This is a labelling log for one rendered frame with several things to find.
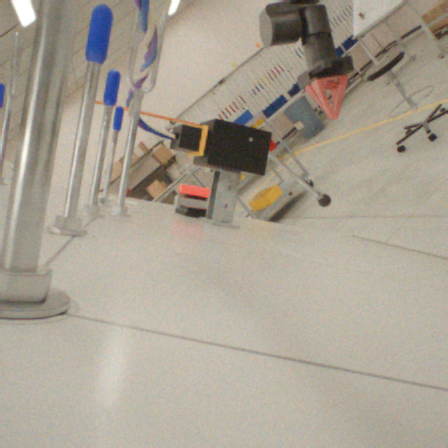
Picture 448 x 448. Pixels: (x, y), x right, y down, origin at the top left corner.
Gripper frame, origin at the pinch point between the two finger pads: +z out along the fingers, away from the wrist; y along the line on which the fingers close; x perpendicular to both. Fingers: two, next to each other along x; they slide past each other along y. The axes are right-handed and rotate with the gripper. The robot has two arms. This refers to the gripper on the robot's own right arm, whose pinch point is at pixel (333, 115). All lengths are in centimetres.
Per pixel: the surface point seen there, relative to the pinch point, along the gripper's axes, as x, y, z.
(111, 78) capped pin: -43, 48, 1
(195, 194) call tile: -32.1, 12.0, 8.6
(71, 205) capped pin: -47, 57, 8
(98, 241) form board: -46, 57, 10
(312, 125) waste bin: 320, -581, -60
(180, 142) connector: -38, 37, 4
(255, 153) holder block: -31.6, 37.1, 6.4
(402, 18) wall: 645, -702, -252
